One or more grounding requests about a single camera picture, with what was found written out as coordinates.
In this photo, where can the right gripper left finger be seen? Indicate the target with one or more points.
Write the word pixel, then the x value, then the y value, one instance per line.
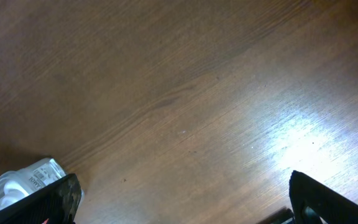
pixel 56 203

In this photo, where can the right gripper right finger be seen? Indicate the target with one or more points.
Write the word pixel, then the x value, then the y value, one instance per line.
pixel 313 202

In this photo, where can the clear plastic container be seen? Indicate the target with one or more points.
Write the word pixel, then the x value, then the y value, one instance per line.
pixel 34 177

